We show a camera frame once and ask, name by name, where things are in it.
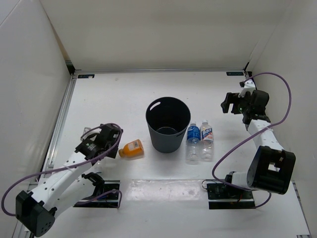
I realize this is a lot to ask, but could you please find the left aluminium frame rail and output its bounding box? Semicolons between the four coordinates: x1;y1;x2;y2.
41;74;76;171

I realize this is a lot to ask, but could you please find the orange juice bottle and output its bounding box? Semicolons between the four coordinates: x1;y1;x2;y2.
118;139;144;158

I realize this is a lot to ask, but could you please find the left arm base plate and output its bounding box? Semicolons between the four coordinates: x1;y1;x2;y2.
73;180;121;208

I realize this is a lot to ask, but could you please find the right black frame rail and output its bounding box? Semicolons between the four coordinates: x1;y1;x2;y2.
244;71;257;90

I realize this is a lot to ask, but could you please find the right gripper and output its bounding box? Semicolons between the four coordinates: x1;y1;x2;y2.
221;91;253;115

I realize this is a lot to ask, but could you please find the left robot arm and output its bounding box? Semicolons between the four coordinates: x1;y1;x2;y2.
15;123;123;238

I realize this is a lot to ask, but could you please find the dark grey plastic bin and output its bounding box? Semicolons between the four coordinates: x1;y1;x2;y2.
146;97;191;153

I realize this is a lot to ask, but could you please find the right blue corner label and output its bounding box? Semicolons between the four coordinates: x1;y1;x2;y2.
226;71;245;76

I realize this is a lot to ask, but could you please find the white red label water bottle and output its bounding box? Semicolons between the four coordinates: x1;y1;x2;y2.
200;120;213;162

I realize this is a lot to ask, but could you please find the clear unlabelled plastic bottle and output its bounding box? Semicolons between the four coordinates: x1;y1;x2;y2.
93;162;104;174

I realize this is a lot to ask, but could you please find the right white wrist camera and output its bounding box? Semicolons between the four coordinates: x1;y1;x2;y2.
238;79;256;98

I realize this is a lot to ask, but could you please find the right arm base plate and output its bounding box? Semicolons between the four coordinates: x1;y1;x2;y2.
202;179;255;210

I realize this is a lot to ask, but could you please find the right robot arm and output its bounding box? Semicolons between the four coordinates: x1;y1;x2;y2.
220;90;296;198

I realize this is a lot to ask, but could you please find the blue label water bottle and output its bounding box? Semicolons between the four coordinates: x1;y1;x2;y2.
186;121;200;165

